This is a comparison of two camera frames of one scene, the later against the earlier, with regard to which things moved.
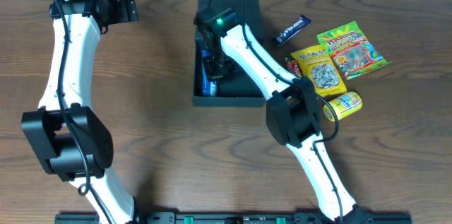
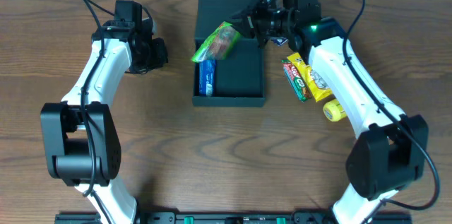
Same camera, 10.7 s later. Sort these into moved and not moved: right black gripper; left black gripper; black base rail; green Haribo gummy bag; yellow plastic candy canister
Moved: green Haribo gummy bag; left black gripper; right black gripper
Not moved: yellow plastic candy canister; black base rail
